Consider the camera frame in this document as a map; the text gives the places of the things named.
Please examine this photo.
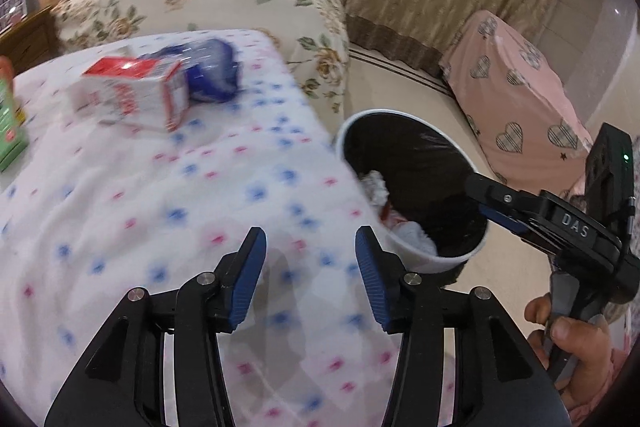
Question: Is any white flowered bed sheet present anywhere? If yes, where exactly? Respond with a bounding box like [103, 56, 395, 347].
[1, 30, 399, 426]

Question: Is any red white milk carton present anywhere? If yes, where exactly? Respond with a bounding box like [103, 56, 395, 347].
[67, 56, 189, 132]

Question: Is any brown wooden nightstand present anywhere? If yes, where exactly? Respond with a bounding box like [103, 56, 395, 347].
[0, 5, 60, 75]

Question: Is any white black trash bin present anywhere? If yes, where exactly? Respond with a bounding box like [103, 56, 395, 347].
[335, 108, 489, 281]

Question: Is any blue plastic wrapper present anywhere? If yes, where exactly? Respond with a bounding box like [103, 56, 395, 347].
[140, 38, 241, 103]

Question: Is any person's right hand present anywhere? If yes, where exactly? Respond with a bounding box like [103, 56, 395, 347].
[524, 293, 618, 421]

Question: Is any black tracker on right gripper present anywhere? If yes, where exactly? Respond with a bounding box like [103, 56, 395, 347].
[585, 122, 636, 253]

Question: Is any floral bed quilt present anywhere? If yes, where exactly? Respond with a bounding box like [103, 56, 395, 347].
[52, 0, 349, 127]

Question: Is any black white photo frame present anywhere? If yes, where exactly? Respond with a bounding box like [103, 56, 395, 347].
[0, 0, 27, 34]

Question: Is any pink heart covered furniture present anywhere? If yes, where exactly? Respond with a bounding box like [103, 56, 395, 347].
[439, 10, 592, 199]

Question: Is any green drink carton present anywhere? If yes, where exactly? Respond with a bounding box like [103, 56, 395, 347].
[0, 56, 29, 172]

